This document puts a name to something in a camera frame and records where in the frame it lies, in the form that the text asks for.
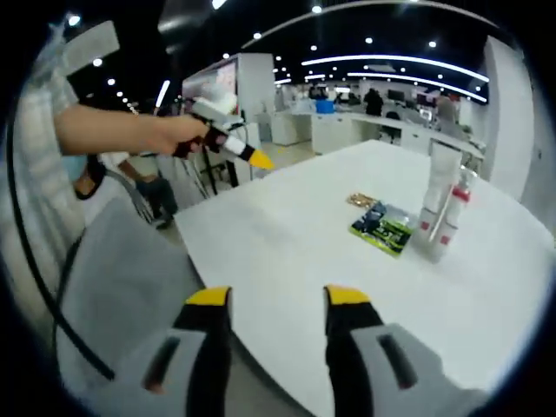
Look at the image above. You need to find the person's left hand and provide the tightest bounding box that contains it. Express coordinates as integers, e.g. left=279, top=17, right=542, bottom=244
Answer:
left=140, top=114, right=210, bottom=156

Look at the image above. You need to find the red clear skincare bottle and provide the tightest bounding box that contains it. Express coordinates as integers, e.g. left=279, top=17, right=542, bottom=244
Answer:
left=443, top=167, right=474, bottom=234

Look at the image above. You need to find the large red display screen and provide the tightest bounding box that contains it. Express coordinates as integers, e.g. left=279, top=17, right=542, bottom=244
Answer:
left=182, top=58, right=239, bottom=105

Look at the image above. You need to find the black cable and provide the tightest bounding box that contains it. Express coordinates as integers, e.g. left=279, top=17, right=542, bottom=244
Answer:
left=6, top=121, right=116, bottom=381

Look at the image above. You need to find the green printed packet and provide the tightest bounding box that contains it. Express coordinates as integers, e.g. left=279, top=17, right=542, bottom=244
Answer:
left=349, top=199, right=414, bottom=259

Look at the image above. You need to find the person in plaid shirt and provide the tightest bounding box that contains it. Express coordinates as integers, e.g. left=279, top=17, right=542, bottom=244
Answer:
left=12, top=25, right=82, bottom=144

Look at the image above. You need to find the small white pump skincare bottle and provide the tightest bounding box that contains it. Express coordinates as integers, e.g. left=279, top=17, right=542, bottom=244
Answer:
left=417, top=207, right=436, bottom=239

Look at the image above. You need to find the small brown packet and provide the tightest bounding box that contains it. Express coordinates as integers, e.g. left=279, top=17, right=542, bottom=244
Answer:
left=346, top=192, right=378, bottom=209

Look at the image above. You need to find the long white office counter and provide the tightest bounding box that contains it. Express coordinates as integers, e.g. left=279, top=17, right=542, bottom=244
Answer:
left=255, top=108, right=486, bottom=162

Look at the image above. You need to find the white ceiling unit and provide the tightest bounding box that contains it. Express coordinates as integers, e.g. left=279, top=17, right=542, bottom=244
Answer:
left=64, top=20, right=121, bottom=73

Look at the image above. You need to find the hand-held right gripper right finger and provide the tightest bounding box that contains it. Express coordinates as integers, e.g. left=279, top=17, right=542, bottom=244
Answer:
left=323, top=284, right=488, bottom=417

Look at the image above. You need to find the white skincare tube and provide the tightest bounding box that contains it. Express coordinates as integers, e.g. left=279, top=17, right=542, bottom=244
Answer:
left=423, top=142, right=463, bottom=244

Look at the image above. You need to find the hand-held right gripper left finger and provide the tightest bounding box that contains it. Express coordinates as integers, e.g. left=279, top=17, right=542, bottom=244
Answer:
left=139, top=285, right=235, bottom=417

